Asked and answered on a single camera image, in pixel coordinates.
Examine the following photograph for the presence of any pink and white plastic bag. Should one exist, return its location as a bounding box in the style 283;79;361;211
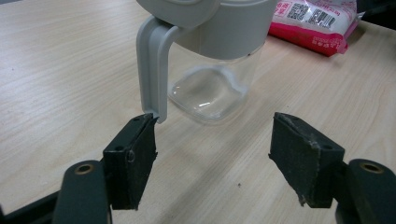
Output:
268;0;362;58

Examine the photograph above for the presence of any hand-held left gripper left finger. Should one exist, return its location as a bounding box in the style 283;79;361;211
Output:
102;112;159;211

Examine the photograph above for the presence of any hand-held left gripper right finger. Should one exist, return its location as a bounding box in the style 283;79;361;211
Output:
268;111;347;209

